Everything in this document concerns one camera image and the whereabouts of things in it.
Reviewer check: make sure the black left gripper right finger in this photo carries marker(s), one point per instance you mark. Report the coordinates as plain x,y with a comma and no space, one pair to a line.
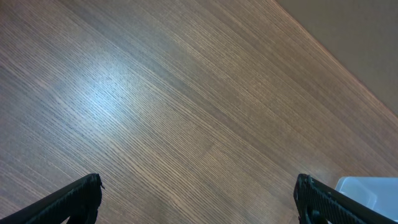
318,203

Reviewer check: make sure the clear plastic storage container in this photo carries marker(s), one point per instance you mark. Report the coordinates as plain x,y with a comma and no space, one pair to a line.
377,193

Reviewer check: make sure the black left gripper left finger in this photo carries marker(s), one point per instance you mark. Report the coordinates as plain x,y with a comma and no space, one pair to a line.
76,203

